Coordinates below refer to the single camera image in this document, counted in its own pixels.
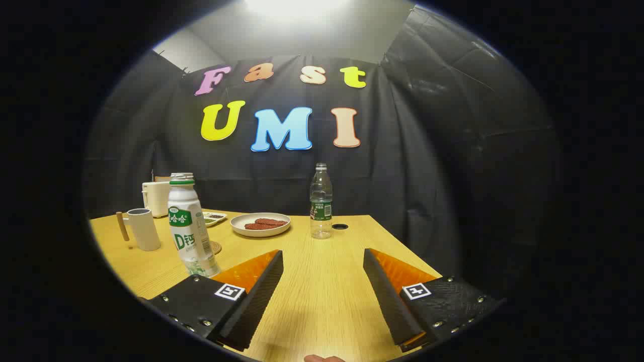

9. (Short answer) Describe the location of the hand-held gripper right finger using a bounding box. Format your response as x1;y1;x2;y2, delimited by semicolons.
363;248;506;352

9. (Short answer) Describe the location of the cream toaster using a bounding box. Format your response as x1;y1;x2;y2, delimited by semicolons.
142;181;172;218

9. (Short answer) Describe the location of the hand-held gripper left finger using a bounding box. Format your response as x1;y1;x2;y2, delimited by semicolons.
146;250;284;352

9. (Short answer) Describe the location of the wooden table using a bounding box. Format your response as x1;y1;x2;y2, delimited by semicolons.
90;209;443;362

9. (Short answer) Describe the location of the white cup wooden handle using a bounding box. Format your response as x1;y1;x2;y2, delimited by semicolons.
116;208;162;251

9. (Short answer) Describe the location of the white juice bottle green label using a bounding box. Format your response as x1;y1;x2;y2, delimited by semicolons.
168;173;221;278

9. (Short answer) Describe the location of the clear plastic water bottle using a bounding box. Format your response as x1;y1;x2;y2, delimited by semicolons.
309;162;333;239

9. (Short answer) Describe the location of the white round plate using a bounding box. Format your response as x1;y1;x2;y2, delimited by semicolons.
230;213;291;237

